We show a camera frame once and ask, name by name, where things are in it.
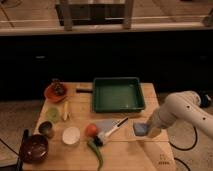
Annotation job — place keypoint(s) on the dark red bowl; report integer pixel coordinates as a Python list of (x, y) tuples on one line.
[(34, 149)]

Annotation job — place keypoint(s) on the black marker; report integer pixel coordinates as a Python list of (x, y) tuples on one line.
[(84, 90)]

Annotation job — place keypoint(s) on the metal cup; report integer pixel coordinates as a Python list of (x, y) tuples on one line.
[(46, 129)]

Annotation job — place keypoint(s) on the orange bowl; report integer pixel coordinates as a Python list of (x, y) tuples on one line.
[(51, 96)]

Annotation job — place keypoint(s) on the brown pine cone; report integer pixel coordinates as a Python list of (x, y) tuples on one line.
[(58, 87)]

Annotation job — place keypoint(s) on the blue sponge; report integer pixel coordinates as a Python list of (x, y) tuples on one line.
[(140, 129)]

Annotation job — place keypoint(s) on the green chili pepper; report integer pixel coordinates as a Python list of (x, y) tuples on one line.
[(97, 152)]

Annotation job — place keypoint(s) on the grey cloth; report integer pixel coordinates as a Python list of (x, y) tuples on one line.
[(105, 125)]

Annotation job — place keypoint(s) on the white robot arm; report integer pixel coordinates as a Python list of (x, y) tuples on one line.
[(186, 105)]

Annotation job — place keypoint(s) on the red tomato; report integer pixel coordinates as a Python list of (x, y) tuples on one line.
[(91, 130)]

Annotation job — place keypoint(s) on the wooden stool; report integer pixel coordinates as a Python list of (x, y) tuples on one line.
[(73, 13)]

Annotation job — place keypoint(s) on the green plastic tray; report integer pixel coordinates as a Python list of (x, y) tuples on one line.
[(117, 95)]

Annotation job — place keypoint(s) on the white black handled knife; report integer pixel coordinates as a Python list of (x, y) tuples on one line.
[(101, 138)]

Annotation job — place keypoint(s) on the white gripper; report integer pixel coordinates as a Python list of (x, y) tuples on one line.
[(156, 122)]

